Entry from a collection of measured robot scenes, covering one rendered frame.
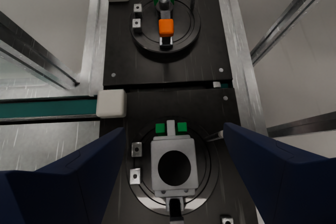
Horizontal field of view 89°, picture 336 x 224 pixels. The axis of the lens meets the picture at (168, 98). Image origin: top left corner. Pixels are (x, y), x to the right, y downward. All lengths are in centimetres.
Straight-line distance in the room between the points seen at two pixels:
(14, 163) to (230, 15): 53
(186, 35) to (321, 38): 42
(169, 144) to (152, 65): 19
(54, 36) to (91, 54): 23
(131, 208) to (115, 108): 15
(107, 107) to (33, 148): 19
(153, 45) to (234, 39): 17
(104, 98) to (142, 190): 15
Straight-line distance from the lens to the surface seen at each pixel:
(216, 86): 33
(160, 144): 17
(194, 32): 35
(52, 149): 41
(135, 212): 30
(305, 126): 32
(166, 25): 25
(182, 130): 22
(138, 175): 26
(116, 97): 29
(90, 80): 36
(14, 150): 45
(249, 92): 35
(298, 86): 54
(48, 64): 31
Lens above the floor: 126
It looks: 72 degrees down
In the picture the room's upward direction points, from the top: 1 degrees counter-clockwise
